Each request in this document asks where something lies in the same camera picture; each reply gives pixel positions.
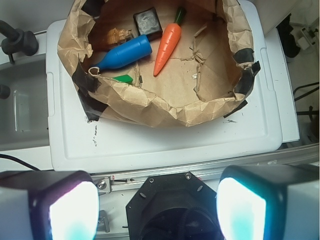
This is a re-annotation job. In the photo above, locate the white plastic bin lid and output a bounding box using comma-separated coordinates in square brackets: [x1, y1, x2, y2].
[46, 0, 283, 173]

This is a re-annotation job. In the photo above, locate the aluminium extrusion rail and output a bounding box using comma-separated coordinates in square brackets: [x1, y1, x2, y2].
[91, 143, 320, 195]

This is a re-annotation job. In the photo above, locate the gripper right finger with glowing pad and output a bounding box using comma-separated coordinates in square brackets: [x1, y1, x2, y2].
[216, 164, 320, 240]

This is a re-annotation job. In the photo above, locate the blue toy bottle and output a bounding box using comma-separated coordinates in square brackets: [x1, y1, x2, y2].
[90, 34, 152, 71]

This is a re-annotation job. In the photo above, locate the black cable left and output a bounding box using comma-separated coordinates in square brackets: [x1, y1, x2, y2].
[0, 154, 41, 172]

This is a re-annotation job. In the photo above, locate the black clamp knob stand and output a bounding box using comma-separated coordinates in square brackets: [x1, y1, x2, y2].
[0, 20, 39, 65]

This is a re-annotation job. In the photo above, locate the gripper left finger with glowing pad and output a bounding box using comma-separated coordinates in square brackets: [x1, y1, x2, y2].
[0, 170, 100, 240]

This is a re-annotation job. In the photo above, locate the green toy block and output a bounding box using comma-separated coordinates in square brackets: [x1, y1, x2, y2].
[112, 74, 134, 85]

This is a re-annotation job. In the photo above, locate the clear plastic storage bin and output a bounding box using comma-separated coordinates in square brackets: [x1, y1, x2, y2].
[0, 54, 49, 151]

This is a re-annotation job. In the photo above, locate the black square block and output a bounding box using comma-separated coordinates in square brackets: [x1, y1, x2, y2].
[133, 7, 163, 41]

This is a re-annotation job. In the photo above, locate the black device right background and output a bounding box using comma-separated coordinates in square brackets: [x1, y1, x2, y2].
[276, 13, 301, 59]

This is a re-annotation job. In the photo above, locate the tan wooden toy figure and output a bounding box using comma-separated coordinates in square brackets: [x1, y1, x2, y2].
[106, 28, 132, 45]

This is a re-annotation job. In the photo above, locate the crumpled brown paper bag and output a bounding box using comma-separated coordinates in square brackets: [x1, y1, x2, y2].
[57, 0, 260, 128]

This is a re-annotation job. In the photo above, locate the black octagonal mount plate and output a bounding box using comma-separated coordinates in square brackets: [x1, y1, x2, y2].
[125, 172, 224, 240]

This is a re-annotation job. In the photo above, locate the black cables right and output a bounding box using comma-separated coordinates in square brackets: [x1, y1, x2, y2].
[292, 82, 320, 118]

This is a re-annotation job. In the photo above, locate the orange toy carrot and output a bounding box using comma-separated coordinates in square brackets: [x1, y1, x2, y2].
[153, 6, 187, 77]

